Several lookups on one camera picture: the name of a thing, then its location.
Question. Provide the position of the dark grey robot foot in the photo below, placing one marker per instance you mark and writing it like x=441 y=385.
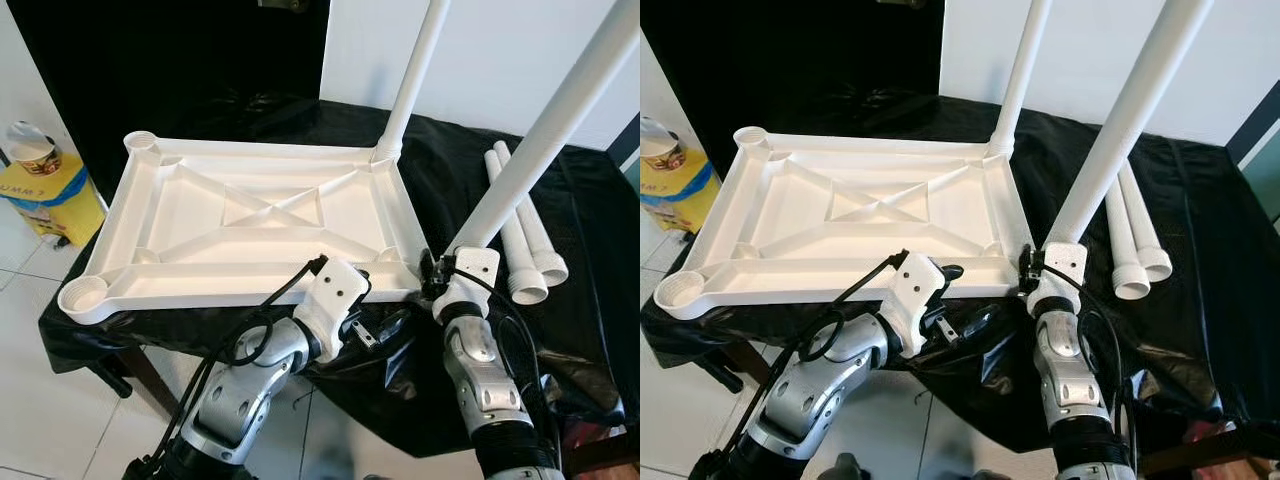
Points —
x=852 y=468
x=990 y=476

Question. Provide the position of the black door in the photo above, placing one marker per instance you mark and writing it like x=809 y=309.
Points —
x=170 y=70
x=790 y=60

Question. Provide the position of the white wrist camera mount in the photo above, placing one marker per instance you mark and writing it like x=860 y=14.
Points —
x=475 y=268
x=335 y=295
x=915 y=290
x=1065 y=262

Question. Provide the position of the instant noodle cup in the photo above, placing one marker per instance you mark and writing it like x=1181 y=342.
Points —
x=662 y=145
x=33 y=150

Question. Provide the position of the yellow blue cardboard box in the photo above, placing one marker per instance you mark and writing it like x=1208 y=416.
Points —
x=680 y=195
x=60 y=205

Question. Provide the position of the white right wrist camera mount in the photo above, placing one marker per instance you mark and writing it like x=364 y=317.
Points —
x=475 y=268
x=1065 y=262

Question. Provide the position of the dark grey robot right foot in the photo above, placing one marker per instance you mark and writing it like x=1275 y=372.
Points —
x=990 y=476

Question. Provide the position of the black plastic table cover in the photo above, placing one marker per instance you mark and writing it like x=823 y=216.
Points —
x=590 y=300
x=1220 y=300

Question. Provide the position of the white plastic table top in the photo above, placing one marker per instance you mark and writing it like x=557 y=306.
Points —
x=790 y=200
x=180 y=200

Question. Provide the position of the dark grey robot left foot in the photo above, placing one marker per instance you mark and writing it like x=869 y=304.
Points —
x=852 y=468

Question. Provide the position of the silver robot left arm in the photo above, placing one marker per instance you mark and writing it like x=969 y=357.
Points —
x=240 y=400
x=820 y=395

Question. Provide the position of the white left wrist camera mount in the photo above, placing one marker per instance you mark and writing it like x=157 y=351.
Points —
x=915 y=290
x=335 y=295

